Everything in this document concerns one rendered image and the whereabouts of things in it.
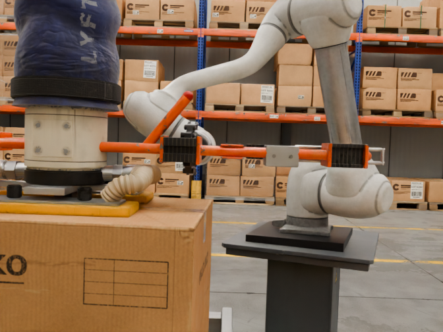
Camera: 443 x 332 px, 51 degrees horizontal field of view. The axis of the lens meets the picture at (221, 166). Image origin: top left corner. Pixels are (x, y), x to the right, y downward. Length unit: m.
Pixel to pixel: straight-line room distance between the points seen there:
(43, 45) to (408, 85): 8.08
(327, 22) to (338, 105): 0.25
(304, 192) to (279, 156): 0.70
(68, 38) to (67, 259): 0.42
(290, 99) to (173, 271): 7.50
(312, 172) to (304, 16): 0.54
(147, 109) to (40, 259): 0.57
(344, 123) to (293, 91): 6.74
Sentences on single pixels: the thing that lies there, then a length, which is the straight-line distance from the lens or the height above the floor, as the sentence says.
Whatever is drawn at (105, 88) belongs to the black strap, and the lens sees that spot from 0.99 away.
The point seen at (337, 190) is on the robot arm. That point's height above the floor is 0.95.
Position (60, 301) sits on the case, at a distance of 0.90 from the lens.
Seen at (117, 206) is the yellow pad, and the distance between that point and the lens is 0.91.
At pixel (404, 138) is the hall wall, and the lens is 10.09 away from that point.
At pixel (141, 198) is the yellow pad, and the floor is 0.96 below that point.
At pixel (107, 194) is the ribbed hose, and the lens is 0.93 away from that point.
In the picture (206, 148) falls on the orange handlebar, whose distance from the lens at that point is 0.98.
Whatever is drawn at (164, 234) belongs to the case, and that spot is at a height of 0.94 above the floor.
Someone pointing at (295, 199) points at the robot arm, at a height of 0.90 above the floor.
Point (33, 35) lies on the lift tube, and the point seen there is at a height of 1.29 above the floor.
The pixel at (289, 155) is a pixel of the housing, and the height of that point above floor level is 1.07.
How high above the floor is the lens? 1.10
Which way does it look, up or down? 3 degrees down
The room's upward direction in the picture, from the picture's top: 2 degrees clockwise
